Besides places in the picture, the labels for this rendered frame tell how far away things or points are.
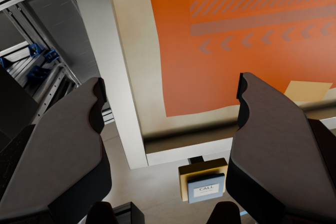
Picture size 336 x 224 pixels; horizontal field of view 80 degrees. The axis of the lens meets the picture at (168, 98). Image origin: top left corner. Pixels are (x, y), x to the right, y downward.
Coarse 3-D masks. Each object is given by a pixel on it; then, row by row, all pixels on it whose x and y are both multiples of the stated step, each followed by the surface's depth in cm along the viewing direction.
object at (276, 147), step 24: (240, 72) 11; (240, 96) 11; (264, 96) 9; (240, 120) 9; (264, 120) 7; (288, 120) 7; (240, 144) 7; (264, 144) 6; (288, 144) 6; (312, 144) 6; (240, 168) 6; (264, 168) 6; (288, 168) 6; (312, 168) 6; (240, 192) 6; (264, 192) 5; (288, 192) 5; (312, 192) 5; (264, 216) 6; (312, 216) 5
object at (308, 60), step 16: (288, 48) 36; (304, 48) 36; (320, 48) 37; (272, 64) 37; (288, 64) 38; (304, 64) 38; (320, 64) 39; (272, 80) 39; (288, 80) 40; (304, 80) 41; (320, 80) 41
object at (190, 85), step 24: (168, 0) 28; (168, 24) 30; (168, 48) 32; (264, 48) 35; (168, 72) 34; (192, 72) 35; (216, 72) 36; (264, 72) 38; (168, 96) 37; (192, 96) 38; (216, 96) 39
